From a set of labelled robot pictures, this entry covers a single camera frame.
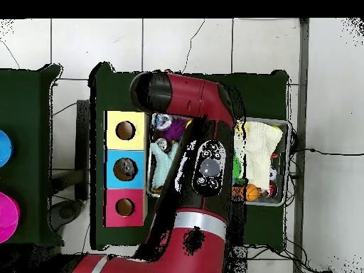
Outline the magenta round disc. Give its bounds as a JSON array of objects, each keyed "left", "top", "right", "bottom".
[{"left": 0, "top": 191, "right": 21, "bottom": 244}]

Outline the clear mesh bin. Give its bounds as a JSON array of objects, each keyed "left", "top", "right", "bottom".
[{"left": 146, "top": 112, "right": 292, "bottom": 207}]

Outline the purple spiky ball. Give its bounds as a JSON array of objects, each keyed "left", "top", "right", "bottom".
[{"left": 163, "top": 116, "right": 188, "bottom": 143}]

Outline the yellow plush duck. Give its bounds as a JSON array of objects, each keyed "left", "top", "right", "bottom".
[{"left": 235, "top": 120, "right": 250, "bottom": 134}]

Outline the blue round disc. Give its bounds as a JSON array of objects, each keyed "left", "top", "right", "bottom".
[{"left": 0, "top": 129, "right": 14, "bottom": 168}]

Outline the black cable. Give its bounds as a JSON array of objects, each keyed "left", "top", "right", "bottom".
[{"left": 292, "top": 147, "right": 364, "bottom": 156}]

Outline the cream waffle cloth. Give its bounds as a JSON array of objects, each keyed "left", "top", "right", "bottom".
[{"left": 234, "top": 120, "right": 284, "bottom": 191}]

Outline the mint green waffle cloth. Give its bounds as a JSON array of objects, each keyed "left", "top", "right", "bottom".
[{"left": 149, "top": 141, "right": 180, "bottom": 190}]

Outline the wooden box with three holes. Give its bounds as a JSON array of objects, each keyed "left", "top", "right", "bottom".
[{"left": 103, "top": 109, "right": 149, "bottom": 228}]

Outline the dark green table cloth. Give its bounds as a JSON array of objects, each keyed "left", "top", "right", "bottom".
[
  {"left": 0, "top": 64, "right": 64, "bottom": 247},
  {"left": 89, "top": 62, "right": 291, "bottom": 251}
]

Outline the green rubber koosh ball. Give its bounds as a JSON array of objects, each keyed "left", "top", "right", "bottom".
[{"left": 232, "top": 156, "right": 244, "bottom": 178}]

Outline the orange toy basketball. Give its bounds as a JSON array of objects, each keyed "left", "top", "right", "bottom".
[{"left": 245, "top": 183, "right": 261, "bottom": 202}]

